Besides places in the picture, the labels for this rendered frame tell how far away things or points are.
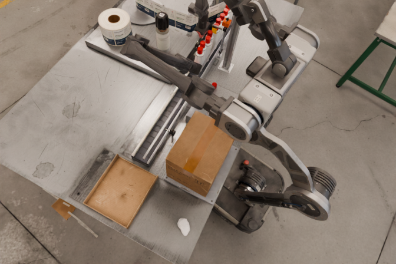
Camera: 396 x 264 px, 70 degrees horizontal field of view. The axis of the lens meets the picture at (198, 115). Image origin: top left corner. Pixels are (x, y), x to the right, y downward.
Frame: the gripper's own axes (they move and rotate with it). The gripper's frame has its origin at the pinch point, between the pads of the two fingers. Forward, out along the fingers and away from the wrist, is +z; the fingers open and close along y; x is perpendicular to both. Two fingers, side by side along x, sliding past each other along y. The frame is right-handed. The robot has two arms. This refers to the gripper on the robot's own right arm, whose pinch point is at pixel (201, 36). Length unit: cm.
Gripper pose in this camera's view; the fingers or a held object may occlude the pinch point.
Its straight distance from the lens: 188.4
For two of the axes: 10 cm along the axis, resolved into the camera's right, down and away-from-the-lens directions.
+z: -0.8, 4.9, 8.7
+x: 8.9, 4.3, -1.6
